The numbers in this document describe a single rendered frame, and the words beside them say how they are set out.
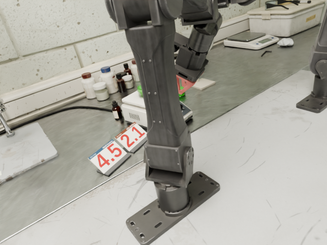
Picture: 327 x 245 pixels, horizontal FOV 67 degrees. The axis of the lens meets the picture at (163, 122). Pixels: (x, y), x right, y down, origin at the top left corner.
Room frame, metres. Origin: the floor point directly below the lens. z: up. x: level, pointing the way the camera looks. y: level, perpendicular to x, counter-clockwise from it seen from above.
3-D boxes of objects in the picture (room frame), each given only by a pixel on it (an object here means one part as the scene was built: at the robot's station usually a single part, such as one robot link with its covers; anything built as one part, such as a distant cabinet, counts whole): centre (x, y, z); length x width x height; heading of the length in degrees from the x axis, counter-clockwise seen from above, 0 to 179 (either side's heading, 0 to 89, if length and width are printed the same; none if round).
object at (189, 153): (0.37, 0.01, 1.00); 0.09 x 0.06 x 0.06; 61
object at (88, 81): (1.07, 0.29, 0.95); 0.06 x 0.06 x 0.11
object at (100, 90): (1.03, 0.24, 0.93); 0.06 x 0.06 x 0.07
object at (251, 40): (1.43, -0.58, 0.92); 0.26 x 0.19 x 0.05; 28
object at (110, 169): (0.54, 0.16, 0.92); 0.09 x 0.06 x 0.04; 141
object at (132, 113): (0.74, 0.02, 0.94); 0.22 x 0.13 x 0.08; 44
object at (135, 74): (0.75, 0.03, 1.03); 0.07 x 0.06 x 0.08; 34
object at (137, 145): (0.62, 0.09, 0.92); 0.09 x 0.06 x 0.04; 141
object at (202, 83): (0.96, -0.19, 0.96); 0.08 x 0.08 x 0.13; 30
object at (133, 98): (0.76, 0.04, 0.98); 0.12 x 0.12 x 0.01; 44
